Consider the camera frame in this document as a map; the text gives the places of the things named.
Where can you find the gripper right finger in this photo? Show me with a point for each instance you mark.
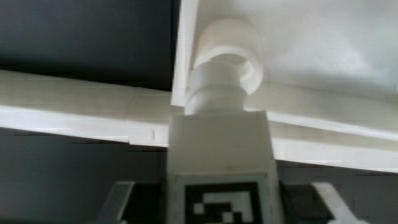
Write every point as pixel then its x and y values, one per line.
pixel 343 216

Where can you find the white square table top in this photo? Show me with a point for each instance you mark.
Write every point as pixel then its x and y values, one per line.
pixel 314 47

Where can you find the white U-shaped obstacle fence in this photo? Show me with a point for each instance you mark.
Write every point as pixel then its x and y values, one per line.
pixel 76 116

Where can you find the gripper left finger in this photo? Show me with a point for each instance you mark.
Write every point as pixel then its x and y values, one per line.
pixel 113 206

